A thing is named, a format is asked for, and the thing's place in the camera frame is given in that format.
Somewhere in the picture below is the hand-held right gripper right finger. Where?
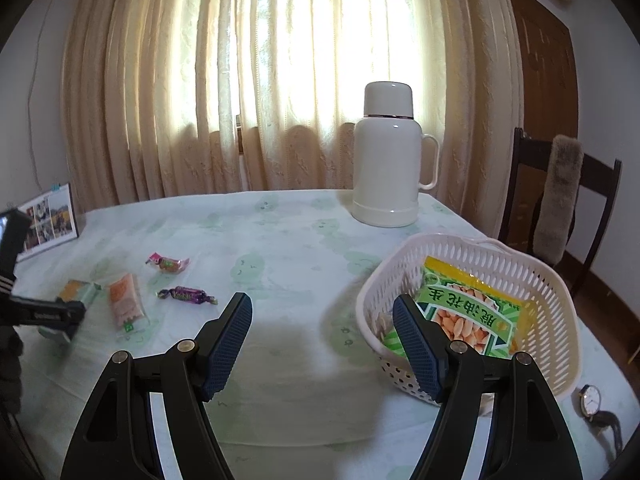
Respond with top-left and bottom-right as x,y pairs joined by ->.
392,294 -> 583,480

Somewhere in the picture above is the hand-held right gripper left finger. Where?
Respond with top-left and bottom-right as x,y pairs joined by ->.
60,292 -> 252,480

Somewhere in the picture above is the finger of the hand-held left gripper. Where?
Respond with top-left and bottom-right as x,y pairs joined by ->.
14,298 -> 85,334

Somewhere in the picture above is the green wafer packet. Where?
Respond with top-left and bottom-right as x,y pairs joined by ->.
39,279 -> 102,345

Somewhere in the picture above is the green peanut packet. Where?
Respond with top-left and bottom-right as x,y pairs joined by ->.
382,256 -> 538,359

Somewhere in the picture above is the pink plastic basket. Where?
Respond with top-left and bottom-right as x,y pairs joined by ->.
356,232 -> 581,404

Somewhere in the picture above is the purple wrapped candy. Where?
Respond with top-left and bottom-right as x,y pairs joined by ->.
157,285 -> 220,306

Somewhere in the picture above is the orange snack packet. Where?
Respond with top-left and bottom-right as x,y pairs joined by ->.
107,273 -> 151,334

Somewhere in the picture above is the pink wrapped candy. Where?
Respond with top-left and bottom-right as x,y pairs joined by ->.
145,253 -> 191,275

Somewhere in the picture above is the white thermos jug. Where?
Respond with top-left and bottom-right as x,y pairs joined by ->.
351,81 -> 441,227

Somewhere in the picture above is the grey furry cloth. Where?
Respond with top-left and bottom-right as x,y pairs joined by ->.
531,135 -> 585,267

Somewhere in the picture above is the dark wooden chair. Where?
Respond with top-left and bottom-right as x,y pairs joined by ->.
497,127 -> 624,297

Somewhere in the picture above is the beige lace curtain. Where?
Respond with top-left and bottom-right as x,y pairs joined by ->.
59,0 -> 527,207

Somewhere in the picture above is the brown wooden door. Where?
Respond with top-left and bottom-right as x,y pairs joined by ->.
502,0 -> 581,256

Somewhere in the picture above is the photo frame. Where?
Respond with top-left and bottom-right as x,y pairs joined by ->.
16,183 -> 81,262

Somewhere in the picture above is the thin wall cable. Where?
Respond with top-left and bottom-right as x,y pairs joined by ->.
27,0 -> 67,187

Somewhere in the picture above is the wristwatch with dark strap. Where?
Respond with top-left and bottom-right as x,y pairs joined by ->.
579,383 -> 624,443

